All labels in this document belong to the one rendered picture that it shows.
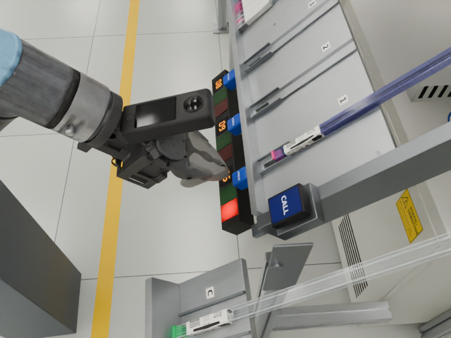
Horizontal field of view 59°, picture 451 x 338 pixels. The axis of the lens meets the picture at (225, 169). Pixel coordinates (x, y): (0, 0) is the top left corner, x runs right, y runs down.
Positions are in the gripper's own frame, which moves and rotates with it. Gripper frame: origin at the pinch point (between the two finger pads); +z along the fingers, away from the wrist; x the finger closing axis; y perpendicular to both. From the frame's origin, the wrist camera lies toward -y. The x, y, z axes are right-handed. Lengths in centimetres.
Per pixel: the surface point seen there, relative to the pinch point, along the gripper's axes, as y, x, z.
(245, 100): -3.5, -13.1, 2.6
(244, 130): -3.0, -6.6, 1.9
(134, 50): 75, -119, 27
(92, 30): 90, -136, 12
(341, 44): -20.8, -12.6, 4.1
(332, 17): -20.9, -19.0, 4.1
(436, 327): 5, 12, 85
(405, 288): -2.9, 9.9, 48.9
